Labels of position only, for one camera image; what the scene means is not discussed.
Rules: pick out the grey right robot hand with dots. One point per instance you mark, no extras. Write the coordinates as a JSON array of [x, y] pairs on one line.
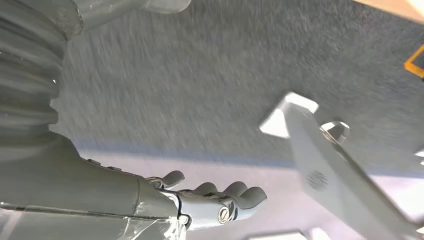
[[66, 192]]

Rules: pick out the grey kiosk display panel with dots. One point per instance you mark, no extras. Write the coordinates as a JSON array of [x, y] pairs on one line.
[[318, 165]]

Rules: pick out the orange-edged dark panel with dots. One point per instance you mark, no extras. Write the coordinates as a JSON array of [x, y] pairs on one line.
[[419, 63]]

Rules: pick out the white kiosk base plate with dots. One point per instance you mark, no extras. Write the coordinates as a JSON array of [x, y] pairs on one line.
[[275, 126]]

